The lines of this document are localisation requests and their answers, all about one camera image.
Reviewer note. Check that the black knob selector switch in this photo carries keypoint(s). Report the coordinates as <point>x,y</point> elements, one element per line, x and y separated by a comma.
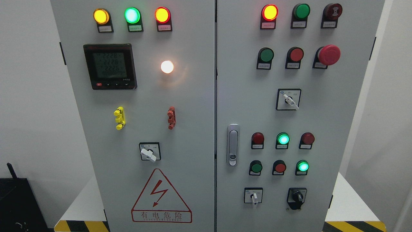
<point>296,197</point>

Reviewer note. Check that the red terminal connector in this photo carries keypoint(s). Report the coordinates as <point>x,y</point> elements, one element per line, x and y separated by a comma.
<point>171,117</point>

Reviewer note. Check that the dark red lamp third row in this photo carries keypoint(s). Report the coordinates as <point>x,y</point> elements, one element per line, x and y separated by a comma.
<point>257,141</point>

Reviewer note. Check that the white glowing indicator lamp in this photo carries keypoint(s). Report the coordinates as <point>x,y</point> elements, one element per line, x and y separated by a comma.
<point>167,66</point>

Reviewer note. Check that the green push button fourth row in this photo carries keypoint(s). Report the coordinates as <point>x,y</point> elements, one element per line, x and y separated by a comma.
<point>255,167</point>

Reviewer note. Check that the left grey cabinet door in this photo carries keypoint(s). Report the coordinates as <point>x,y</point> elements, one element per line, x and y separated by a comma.
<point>188,149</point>

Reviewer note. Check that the grey cabinet door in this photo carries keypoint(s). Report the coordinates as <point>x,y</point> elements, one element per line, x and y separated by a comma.
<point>188,149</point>
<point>247,97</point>

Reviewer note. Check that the green lit lamp third row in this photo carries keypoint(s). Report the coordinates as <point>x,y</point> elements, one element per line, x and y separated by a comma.
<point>282,141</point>

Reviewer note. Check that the green push button second row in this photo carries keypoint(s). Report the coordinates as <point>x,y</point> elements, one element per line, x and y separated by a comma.
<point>264,59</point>

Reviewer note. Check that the yellow terminal connector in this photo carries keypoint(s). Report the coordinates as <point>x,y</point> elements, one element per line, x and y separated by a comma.
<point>119,118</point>

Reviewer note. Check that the red push button fourth row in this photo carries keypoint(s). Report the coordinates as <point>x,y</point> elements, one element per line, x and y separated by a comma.
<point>279,167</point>

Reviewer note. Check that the right grey cabinet door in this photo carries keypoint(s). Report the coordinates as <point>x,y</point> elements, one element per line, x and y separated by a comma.
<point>247,97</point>

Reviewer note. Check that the red high voltage warning sticker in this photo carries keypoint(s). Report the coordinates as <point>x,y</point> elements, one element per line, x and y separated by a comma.
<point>159,202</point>

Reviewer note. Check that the red lamp third row right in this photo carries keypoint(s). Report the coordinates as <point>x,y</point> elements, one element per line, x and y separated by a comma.
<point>306,141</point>

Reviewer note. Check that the black digital power meter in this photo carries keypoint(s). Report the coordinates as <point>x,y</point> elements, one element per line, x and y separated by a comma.
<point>111,66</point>

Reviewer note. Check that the red push button second row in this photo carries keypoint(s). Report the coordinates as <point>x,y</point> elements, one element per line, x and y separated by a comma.
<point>294,57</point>

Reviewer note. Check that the green illuminated button fourth row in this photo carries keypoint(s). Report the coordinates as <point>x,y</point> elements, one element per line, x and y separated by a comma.
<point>302,167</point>

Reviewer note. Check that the red indicator lamp top left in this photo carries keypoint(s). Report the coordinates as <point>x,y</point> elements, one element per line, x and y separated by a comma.
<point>163,19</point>

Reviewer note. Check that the red lit lamp right door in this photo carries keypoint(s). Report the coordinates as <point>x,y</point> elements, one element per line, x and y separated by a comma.
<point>269,14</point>

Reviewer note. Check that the green indicator lamp top left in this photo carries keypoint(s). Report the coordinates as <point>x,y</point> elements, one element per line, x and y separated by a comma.
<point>133,19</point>

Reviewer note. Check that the red emergency stop button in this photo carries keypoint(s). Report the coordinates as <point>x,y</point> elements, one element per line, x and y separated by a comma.
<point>325,56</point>

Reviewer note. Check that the green push button top row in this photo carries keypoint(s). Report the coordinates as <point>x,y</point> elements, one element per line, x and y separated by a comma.
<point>300,15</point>

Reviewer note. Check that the yellow indicator lamp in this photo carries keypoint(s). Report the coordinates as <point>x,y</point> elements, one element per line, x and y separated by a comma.
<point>103,20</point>

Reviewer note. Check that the white platform with hazard stripes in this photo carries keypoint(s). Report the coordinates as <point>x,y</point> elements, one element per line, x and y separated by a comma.
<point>347,213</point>

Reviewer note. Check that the black case lower left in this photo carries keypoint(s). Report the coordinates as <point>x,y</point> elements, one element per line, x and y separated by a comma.
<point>19,211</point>

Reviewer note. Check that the silver door lock handle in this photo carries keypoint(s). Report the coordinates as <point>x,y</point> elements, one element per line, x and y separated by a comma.
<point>233,144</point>

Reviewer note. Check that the white selector switch left door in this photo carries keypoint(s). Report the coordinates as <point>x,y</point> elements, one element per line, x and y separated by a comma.
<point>150,151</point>

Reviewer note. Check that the white selector switch upper right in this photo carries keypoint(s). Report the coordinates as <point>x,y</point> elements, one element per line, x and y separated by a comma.
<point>288,99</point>

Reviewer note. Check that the white selector switch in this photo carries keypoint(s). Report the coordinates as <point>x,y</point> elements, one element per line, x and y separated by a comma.
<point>253,195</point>
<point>288,99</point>

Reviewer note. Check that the white selector switch lower right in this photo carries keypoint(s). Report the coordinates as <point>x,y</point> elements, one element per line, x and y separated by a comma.
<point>253,195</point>

